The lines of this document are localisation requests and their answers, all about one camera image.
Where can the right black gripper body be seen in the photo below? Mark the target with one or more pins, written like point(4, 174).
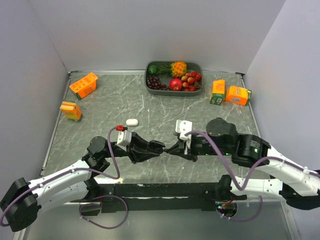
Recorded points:
point(201, 145)

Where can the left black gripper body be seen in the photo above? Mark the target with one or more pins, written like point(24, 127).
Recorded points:
point(131, 146)

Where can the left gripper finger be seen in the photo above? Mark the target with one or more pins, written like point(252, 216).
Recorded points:
point(139, 157)
point(138, 142)

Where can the black earbud charging case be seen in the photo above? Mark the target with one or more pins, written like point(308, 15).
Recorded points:
point(156, 146)

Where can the white earbud charging case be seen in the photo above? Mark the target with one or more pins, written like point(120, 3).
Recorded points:
point(132, 122)

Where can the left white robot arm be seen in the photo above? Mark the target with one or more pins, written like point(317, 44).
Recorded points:
point(25, 200)

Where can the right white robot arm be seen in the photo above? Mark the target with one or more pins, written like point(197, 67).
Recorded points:
point(254, 167)

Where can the orange carton far right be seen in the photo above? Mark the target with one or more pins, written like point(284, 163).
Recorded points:
point(238, 95)

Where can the green yellow carton right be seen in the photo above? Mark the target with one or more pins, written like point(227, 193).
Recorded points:
point(217, 94)

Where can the dark grape bunch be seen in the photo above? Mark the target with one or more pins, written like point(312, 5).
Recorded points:
point(153, 82)

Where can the red apple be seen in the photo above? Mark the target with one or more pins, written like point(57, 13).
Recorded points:
point(175, 84)

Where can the red lychee bunch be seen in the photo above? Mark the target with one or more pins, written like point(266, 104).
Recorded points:
point(191, 81)

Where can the yellow orange carton left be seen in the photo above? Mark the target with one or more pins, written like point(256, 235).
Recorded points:
point(71, 111)

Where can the green lime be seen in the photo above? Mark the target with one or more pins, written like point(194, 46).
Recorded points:
point(152, 69)

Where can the orange juice carton far left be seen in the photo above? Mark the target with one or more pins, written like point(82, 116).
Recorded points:
point(84, 86)

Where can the grey fruit tray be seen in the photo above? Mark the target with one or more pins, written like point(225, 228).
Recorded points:
point(165, 79)

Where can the orange pineapple toy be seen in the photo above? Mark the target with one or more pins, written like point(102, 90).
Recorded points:
point(176, 69)

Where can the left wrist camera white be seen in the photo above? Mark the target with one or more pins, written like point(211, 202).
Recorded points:
point(124, 136)

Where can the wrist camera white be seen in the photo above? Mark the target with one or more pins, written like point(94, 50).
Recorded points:
point(124, 136)
point(182, 127)

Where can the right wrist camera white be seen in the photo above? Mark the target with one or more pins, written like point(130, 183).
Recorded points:
point(182, 127)

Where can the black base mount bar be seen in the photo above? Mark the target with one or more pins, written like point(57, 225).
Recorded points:
point(161, 196)

